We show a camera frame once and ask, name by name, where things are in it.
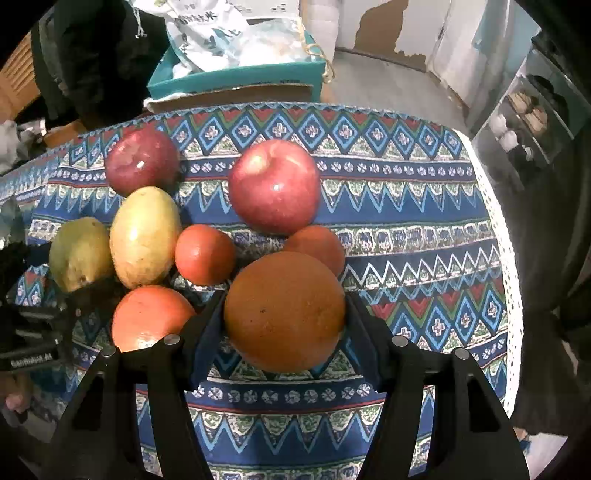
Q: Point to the wooden louvred cabinet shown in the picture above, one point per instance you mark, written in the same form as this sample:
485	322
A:
18	87

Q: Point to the clear plastic bag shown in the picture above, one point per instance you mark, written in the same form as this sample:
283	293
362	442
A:
272	41

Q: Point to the shoe rack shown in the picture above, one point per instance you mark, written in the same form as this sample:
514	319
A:
554	74

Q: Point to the blue patterned tablecloth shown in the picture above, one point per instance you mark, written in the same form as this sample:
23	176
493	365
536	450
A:
392	207

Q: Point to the person's left hand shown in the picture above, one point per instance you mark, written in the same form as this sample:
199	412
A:
14	399

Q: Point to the white printed plastic bag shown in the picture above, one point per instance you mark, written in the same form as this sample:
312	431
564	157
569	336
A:
203	27

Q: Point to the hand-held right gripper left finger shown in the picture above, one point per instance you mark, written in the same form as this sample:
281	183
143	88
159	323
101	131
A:
207	339

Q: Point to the teal box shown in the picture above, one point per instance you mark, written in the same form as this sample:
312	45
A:
240	78

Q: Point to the grey cloth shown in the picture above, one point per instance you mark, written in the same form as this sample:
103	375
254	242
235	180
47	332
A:
18	143

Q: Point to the bright red apple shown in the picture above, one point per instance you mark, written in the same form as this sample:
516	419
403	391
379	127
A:
274	184

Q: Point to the cardboard box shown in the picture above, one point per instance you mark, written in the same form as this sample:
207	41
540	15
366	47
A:
231	97

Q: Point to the orange tomato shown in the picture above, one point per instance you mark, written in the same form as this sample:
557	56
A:
147	318
284	314

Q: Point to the green pear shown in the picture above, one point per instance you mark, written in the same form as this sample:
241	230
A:
78	256

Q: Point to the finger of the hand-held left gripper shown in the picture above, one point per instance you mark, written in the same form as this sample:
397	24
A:
94	295

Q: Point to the dark red apple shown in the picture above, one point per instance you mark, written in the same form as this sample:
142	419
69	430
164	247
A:
141	161

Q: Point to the small tangerine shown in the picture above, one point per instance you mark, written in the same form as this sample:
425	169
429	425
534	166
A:
318	244
205	254

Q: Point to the white shoe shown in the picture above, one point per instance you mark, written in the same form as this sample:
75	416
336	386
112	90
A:
509	140
498	123

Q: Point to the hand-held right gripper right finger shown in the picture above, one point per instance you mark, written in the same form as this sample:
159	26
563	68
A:
364	344

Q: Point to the dark hanging jacket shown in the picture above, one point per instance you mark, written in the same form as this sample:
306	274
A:
101	55

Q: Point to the dark cloth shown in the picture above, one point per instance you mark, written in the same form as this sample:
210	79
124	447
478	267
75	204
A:
554	346

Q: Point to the tan shoe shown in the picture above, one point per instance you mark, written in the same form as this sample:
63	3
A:
537	118
519	100

